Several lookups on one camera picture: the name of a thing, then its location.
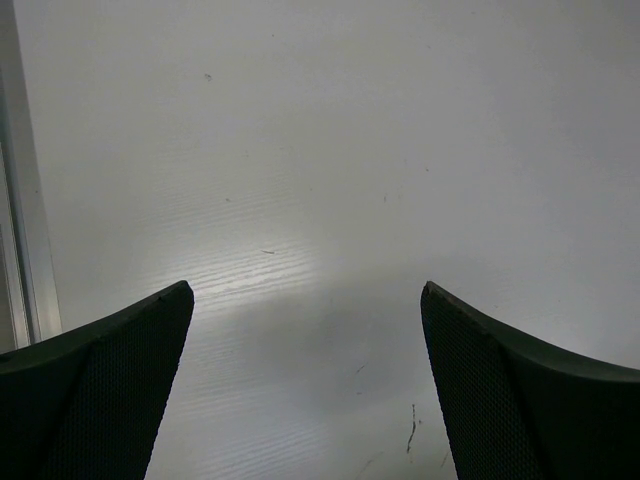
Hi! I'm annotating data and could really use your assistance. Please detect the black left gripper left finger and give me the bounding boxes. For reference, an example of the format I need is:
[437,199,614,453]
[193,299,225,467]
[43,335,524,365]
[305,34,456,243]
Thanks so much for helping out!
[1,281,194,479]

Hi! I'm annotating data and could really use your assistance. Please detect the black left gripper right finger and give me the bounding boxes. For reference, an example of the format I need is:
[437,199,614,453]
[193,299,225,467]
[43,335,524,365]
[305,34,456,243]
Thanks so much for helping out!
[421,282,639,479]

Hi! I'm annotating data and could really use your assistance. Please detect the aluminium table edge rail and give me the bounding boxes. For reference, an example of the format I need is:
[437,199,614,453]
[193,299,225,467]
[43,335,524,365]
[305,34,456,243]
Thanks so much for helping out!
[1,1,62,351]

